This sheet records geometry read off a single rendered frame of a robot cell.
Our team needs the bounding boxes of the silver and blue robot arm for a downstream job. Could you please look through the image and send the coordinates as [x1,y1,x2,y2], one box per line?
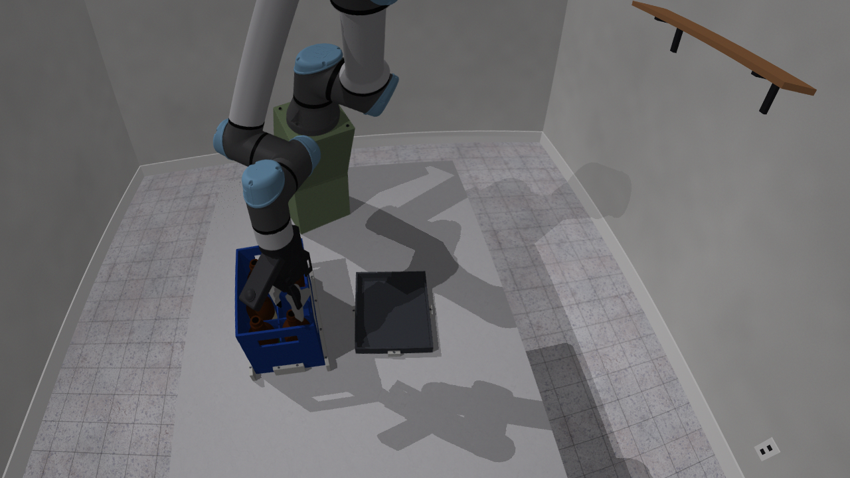
[213,0,399,311]

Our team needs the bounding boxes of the blue crate with dividers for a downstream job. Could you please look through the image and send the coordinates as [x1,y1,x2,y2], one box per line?
[235,249,325,374]

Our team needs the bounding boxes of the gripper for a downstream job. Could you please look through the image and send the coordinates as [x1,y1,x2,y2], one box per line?
[259,225,313,322]

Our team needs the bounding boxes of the brown bottle with blue label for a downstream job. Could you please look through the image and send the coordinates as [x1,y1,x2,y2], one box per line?
[282,309,310,342]

